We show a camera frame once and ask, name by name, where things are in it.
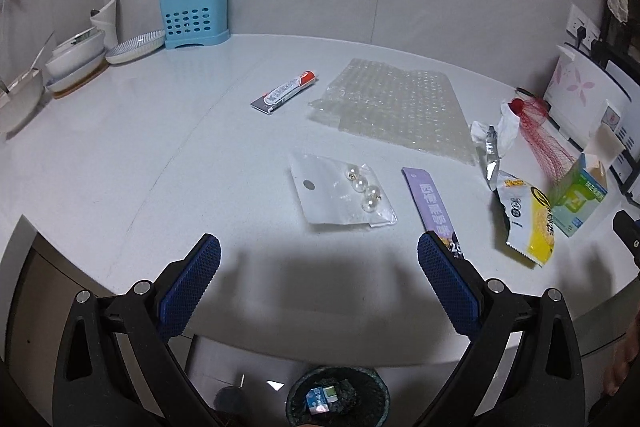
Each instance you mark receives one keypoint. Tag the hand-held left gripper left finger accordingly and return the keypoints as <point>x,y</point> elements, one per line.
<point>192,287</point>

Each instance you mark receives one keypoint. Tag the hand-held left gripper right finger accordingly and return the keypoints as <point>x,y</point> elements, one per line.
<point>447,287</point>

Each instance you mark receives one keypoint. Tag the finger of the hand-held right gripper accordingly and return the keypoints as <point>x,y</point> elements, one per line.
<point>628,232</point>

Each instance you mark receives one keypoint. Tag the green white carton box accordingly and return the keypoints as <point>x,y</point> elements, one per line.
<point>580,202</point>

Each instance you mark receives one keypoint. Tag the purple sachet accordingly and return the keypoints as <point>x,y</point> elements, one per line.
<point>430,202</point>

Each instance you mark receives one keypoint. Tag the yellow snack packet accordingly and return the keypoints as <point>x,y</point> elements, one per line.
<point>530,227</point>

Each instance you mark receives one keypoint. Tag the silver foil wrapper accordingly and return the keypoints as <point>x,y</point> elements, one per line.
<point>487,157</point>

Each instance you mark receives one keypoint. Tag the dark round trash bin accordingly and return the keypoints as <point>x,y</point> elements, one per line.
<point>300,389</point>

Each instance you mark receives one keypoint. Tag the pearl bead packet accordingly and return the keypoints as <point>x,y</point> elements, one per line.
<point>325,202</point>

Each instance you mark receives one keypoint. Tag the white tissue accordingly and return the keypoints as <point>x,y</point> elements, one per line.
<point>507,127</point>

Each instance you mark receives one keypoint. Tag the red white toothpaste tube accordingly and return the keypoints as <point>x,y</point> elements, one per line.
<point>285,91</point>

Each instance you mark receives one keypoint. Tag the person's right hand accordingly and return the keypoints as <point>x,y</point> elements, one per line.
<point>620,359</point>

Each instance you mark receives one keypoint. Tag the white microwave oven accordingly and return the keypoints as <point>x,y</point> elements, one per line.
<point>631,142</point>

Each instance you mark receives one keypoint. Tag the dark round object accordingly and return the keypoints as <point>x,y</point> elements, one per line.
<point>229,397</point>

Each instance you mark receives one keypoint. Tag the red mesh net bag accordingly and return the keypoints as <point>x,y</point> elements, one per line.
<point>540,132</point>

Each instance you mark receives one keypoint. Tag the white floral rice cooker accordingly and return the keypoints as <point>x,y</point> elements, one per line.
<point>575,82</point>

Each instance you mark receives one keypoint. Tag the small blue white box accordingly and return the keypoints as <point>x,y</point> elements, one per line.
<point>322,399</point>

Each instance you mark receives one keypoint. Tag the clear bubble wrap sheet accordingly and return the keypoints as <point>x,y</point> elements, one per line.
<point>395,112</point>

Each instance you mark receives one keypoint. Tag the black power plug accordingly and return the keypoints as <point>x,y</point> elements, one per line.
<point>580,34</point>

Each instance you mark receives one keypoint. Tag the wooden board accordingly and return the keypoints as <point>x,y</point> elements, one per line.
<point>80,91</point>

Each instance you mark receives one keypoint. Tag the white plate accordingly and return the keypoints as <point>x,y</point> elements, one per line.
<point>75,79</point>

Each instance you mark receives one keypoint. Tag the striped ceramic plate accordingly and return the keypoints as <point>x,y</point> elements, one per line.
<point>135,46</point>

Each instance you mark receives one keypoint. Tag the blue utensil holder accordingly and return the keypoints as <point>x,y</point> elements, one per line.
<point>195,19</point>

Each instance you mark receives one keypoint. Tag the white ceramic jug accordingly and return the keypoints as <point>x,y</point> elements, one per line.
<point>106,24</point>

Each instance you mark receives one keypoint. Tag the white wall socket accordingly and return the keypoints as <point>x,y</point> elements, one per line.
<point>576,18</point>
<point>593,32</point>

